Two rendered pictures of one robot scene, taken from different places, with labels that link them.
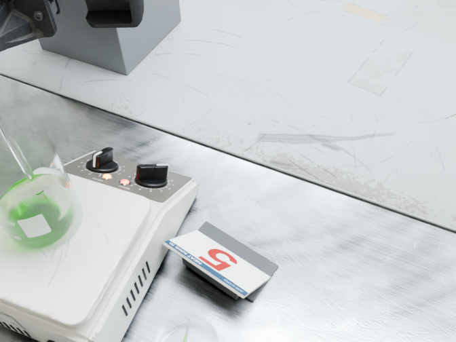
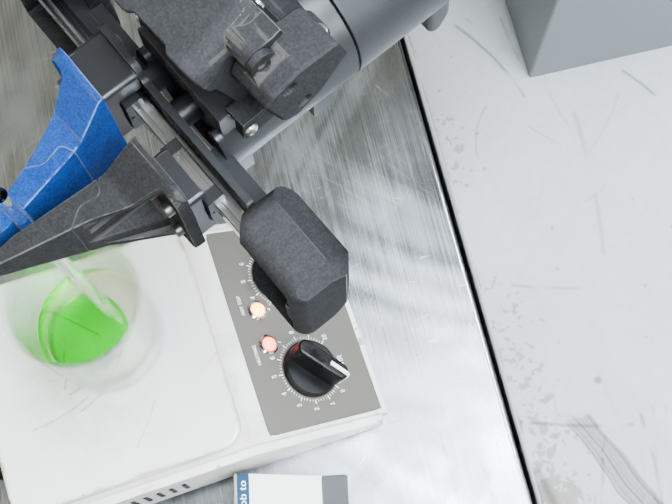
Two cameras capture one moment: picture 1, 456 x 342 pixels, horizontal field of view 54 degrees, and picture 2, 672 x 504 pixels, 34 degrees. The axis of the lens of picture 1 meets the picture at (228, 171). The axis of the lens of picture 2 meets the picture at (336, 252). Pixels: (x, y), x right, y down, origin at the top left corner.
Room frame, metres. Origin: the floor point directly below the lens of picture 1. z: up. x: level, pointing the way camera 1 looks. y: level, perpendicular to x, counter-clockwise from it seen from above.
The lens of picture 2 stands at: (0.22, -0.02, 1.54)
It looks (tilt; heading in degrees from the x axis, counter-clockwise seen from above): 73 degrees down; 52
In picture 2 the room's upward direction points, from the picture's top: 2 degrees counter-clockwise
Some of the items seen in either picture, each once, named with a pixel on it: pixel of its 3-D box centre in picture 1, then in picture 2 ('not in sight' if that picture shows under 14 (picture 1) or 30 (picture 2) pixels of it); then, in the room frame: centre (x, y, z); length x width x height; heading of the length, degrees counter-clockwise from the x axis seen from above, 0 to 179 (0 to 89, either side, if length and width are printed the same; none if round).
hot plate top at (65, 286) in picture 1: (57, 237); (100, 369); (0.19, 0.14, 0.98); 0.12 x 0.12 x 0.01; 69
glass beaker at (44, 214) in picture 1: (27, 192); (90, 313); (0.21, 0.15, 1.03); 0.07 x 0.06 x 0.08; 61
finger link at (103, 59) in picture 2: not in sight; (165, 139); (0.27, 0.14, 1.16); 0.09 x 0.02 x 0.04; 90
